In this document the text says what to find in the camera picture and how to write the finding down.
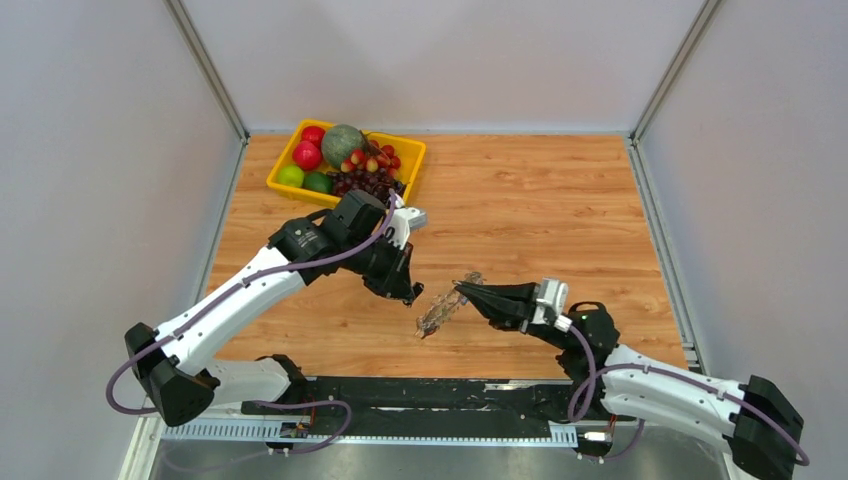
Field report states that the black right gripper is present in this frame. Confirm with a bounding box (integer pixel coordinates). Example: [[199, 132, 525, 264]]
[[454, 281, 573, 353]]

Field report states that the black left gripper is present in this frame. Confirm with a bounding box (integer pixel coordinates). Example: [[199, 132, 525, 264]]
[[341, 232, 415, 302]]

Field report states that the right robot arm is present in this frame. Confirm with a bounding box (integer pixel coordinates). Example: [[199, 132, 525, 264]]
[[454, 278, 810, 479]]

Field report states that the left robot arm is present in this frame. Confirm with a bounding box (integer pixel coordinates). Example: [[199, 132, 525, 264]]
[[124, 190, 427, 427]]

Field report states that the dark purple grape bunch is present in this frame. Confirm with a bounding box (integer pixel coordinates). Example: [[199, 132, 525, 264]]
[[327, 169, 406, 205]]

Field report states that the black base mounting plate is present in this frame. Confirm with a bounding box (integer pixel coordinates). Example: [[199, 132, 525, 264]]
[[239, 374, 637, 440]]

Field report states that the yellow plastic fruit tray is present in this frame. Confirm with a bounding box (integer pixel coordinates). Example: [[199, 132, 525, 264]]
[[266, 119, 426, 208]]

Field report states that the red grape bunch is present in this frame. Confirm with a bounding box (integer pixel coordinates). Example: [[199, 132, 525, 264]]
[[339, 140, 401, 180]]

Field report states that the dark green lime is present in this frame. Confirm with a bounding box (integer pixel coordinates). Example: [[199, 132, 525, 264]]
[[302, 171, 334, 195]]

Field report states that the green melon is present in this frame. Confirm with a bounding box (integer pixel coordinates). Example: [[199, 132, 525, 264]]
[[321, 124, 367, 169]]

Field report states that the light green apple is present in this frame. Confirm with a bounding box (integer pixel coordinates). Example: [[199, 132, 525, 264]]
[[275, 164, 306, 188]]

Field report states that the red apple lower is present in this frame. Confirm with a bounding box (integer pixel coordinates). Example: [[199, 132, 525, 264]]
[[292, 140, 323, 171]]

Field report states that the red apple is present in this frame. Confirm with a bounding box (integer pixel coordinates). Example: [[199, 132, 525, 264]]
[[300, 125, 326, 149], [292, 140, 323, 171]]

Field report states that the red apple upper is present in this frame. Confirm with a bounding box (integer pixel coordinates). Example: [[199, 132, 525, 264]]
[[300, 125, 326, 149]]

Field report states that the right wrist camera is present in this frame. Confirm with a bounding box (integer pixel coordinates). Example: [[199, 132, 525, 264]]
[[530, 278, 571, 332]]

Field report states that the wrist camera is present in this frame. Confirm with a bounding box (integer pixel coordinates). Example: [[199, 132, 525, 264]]
[[530, 278, 571, 332], [384, 195, 428, 248]]

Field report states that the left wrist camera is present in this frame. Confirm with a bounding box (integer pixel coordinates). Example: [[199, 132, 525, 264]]
[[384, 195, 428, 248]]

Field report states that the aluminium frame rail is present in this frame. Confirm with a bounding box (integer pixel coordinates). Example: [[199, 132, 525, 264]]
[[161, 404, 610, 449]]

